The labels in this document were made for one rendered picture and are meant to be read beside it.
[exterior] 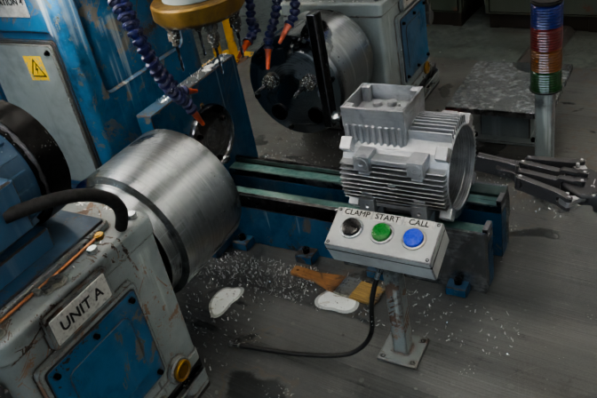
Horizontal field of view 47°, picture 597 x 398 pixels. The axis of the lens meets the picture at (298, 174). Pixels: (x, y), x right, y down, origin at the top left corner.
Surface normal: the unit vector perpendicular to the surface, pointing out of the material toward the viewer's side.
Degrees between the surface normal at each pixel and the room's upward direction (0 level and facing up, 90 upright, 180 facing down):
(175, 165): 36
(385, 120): 90
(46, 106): 90
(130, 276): 89
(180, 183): 47
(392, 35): 89
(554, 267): 0
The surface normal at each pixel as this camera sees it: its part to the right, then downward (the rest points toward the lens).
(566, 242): -0.18, -0.84
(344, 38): 0.56, -0.44
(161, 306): 0.86, 0.11
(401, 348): -0.47, 0.53
